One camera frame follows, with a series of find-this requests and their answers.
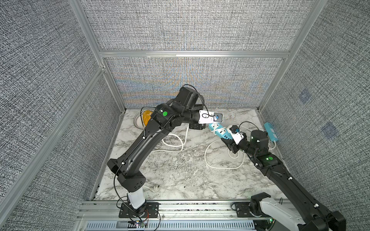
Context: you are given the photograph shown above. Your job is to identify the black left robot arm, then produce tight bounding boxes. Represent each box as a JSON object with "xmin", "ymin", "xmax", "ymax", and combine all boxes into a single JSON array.
[{"xmin": 107, "ymin": 84, "xmax": 206, "ymax": 213}]

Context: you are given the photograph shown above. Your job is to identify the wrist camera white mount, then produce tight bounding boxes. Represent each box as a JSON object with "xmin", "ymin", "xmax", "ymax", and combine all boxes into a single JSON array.
[
  {"xmin": 227, "ymin": 125, "xmax": 244, "ymax": 144},
  {"xmin": 198, "ymin": 110, "xmax": 223, "ymax": 124}
]

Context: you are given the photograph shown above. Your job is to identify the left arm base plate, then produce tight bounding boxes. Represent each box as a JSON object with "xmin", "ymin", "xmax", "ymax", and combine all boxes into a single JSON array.
[{"xmin": 119, "ymin": 202, "xmax": 160, "ymax": 219}]

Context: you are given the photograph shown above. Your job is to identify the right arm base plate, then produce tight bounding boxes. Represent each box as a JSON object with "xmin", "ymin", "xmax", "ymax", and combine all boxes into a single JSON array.
[{"xmin": 231, "ymin": 202, "xmax": 270, "ymax": 218}]

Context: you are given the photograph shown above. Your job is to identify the teal power strip at wall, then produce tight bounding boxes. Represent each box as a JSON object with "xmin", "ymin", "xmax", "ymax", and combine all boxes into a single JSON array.
[{"xmin": 264, "ymin": 122, "xmax": 279, "ymax": 142}]

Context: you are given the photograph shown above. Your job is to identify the white slotted cable duct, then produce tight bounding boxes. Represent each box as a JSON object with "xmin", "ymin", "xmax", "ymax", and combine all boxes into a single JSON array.
[{"xmin": 84, "ymin": 220, "xmax": 256, "ymax": 231}]

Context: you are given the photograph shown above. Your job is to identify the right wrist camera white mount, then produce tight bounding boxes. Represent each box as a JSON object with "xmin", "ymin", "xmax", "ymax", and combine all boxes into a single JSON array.
[{"xmin": 227, "ymin": 125, "xmax": 244, "ymax": 144}]

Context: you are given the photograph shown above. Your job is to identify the aluminium front rail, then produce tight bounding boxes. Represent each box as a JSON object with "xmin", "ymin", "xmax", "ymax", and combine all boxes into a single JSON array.
[{"xmin": 76, "ymin": 200, "xmax": 278, "ymax": 221}]

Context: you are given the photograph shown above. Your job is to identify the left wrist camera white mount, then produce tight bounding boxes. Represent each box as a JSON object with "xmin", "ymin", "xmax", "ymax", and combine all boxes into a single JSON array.
[{"xmin": 198, "ymin": 110, "xmax": 223, "ymax": 124}]

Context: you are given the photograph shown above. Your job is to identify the orange bread in bowl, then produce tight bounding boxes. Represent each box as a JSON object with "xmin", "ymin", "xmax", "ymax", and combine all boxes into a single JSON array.
[{"xmin": 142, "ymin": 110, "xmax": 153, "ymax": 127}]

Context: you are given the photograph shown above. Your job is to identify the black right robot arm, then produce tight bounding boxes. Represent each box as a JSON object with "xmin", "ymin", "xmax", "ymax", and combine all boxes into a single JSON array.
[{"xmin": 221, "ymin": 126, "xmax": 346, "ymax": 231}]

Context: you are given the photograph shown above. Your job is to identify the white patterned bowl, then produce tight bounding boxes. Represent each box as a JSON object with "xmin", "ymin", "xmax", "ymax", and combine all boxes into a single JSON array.
[{"xmin": 133, "ymin": 111, "xmax": 145, "ymax": 130}]

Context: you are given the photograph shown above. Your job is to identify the teal power strip with sockets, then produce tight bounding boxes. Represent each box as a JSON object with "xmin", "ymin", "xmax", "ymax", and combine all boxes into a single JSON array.
[{"xmin": 209, "ymin": 123, "xmax": 233, "ymax": 140}]

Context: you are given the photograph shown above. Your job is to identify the white power strip cord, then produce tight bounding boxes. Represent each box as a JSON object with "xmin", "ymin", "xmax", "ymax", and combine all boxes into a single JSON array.
[{"xmin": 143, "ymin": 122, "xmax": 225, "ymax": 193}]

